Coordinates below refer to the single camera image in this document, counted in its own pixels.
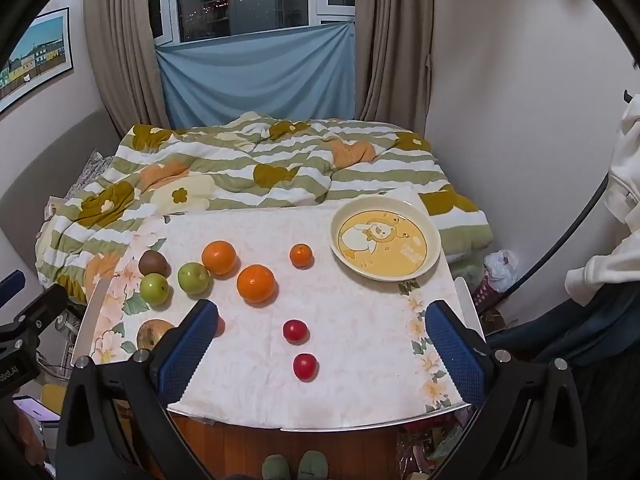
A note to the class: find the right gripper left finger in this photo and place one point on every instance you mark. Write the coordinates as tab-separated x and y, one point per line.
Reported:
180	351

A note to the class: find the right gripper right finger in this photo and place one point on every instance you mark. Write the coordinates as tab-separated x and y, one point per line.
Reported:
464	353

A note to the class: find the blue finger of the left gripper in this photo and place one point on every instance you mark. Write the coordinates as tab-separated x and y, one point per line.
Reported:
11	286

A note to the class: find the yellow red apple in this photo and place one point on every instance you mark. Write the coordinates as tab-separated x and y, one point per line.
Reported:
151	332

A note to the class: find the green apple one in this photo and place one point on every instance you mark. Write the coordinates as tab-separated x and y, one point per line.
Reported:
193	278
154	289

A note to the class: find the large orange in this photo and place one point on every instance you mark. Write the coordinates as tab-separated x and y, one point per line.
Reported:
256	284
219	257

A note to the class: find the red cherry tomato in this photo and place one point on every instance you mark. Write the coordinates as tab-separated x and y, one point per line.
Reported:
305	366
295	331

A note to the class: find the phone with pink screen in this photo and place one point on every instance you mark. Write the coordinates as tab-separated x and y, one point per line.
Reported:
35	409

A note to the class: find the white plastic bag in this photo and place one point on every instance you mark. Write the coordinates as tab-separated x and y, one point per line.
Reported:
501	270

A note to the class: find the brown kiwi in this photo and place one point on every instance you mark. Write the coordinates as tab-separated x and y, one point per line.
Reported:
153	262

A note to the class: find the grey headboard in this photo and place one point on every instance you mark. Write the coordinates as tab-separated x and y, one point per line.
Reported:
52	174

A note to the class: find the white floral tablecloth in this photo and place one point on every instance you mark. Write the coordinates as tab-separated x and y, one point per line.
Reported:
376	364

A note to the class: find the green slipper left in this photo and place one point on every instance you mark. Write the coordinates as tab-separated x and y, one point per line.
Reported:
275	467

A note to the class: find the green slipper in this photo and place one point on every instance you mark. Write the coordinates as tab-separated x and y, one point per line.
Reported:
275	467
313	466

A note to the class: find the cream duck print plate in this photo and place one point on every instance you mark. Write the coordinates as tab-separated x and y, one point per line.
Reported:
385	238

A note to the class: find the small mandarin near plate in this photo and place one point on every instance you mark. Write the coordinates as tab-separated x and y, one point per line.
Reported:
301	256

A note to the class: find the green slipper right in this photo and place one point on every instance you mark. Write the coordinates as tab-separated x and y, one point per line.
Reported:
313	466

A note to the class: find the green striped floral duvet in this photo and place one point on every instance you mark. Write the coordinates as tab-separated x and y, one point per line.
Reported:
254	161

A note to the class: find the framed landscape picture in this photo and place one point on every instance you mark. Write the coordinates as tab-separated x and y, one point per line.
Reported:
43	53

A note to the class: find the left beige curtain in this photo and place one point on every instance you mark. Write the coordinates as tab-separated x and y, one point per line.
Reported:
122	55

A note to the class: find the beige curtain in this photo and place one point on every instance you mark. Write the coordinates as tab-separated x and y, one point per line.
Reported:
122	55
393	41

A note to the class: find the blue cloth under window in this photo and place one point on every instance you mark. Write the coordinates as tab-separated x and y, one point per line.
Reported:
293	73

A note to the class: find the right beige curtain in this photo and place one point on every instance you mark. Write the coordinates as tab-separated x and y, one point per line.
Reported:
393	41

